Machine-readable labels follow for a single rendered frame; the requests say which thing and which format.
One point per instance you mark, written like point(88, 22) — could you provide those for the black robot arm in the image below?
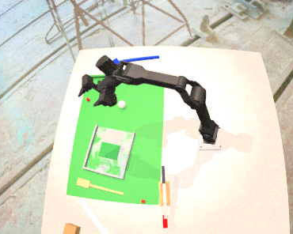
point(134, 74)

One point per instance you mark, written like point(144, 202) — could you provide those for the white golf ball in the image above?
point(121, 104)

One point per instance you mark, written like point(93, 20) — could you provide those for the blue golf putter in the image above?
point(116, 61)

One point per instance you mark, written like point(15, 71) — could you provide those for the tan cardboard box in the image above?
point(71, 229)

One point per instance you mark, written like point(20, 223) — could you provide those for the white thin flat bar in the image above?
point(93, 217)

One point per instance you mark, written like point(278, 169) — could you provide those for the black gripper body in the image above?
point(87, 83)

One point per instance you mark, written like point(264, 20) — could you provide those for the green putting mat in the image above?
point(142, 114)

